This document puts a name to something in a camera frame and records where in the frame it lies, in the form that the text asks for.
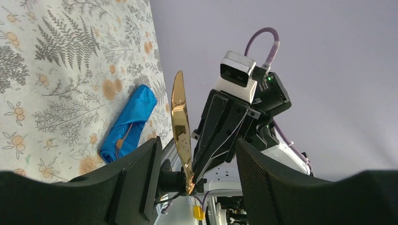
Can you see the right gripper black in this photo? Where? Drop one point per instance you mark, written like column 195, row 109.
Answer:
column 226, row 118

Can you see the floral tablecloth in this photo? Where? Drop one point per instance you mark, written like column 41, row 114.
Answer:
column 67, row 68

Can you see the blue cloth napkin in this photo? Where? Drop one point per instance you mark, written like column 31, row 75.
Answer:
column 138, row 109

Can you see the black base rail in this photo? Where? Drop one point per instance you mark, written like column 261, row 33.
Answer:
column 180, row 211

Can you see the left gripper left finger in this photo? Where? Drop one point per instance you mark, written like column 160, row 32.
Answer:
column 120, row 193

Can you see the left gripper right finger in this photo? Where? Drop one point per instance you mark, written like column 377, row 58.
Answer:
column 275, row 194

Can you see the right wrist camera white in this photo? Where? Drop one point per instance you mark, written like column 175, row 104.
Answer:
column 236, row 76

